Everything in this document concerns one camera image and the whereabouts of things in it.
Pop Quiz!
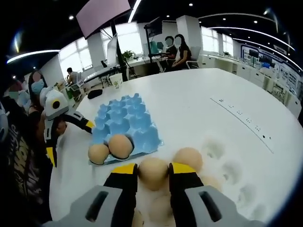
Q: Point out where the person's left hand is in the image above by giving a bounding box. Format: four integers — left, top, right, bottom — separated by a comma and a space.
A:
55, 119, 69, 138

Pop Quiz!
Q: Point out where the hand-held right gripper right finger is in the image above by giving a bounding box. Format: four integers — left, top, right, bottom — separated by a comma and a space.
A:
168, 162, 240, 227

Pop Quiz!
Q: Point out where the person's black printed shirt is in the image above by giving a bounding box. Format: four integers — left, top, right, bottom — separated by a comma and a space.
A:
0, 99, 54, 224

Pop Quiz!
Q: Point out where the white table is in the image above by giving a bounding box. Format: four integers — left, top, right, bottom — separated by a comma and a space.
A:
48, 68, 303, 227

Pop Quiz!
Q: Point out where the black pouch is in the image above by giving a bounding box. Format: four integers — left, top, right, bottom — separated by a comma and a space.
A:
87, 89, 104, 100

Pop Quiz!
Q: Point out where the cluster of brown eggs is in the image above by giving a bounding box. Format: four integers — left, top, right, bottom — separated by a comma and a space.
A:
132, 147, 224, 227

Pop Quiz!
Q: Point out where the white paper cup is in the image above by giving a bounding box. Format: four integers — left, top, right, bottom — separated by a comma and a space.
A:
110, 73, 124, 90

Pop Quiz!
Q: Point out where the teal plastic object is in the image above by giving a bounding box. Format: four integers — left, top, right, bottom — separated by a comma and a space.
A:
150, 40, 164, 55

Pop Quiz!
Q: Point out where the black camera stand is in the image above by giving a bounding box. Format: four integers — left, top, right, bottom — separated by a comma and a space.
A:
143, 16, 164, 64

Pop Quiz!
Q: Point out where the grey office chair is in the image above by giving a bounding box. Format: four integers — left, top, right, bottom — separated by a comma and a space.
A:
186, 46, 202, 70

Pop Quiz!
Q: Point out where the black screen stand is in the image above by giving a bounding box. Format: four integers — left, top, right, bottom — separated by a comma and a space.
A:
110, 20, 130, 82

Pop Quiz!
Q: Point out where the computer monitor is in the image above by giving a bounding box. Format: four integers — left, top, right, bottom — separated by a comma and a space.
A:
106, 34, 119, 67

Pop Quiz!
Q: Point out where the small green plant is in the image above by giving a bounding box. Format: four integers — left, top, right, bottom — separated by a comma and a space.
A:
122, 50, 135, 61

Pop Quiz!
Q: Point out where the white foam board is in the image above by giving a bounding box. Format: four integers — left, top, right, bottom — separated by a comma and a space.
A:
131, 136, 270, 227

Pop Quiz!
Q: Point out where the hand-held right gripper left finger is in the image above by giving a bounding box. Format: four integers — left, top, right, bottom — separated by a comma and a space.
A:
70, 162, 139, 227

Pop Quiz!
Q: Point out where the blue egg tray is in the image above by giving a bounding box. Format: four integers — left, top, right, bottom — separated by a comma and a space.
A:
89, 93, 164, 166

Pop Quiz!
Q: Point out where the white cabinet row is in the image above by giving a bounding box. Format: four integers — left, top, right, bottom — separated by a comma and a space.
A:
201, 53, 303, 116

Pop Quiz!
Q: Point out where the white neck-worn device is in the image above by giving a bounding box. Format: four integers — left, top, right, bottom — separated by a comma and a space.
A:
0, 104, 10, 144

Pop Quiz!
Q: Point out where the smooth brown egg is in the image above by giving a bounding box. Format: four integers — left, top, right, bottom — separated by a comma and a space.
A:
108, 134, 133, 158
88, 143, 111, 165
138, 157, 169, 192

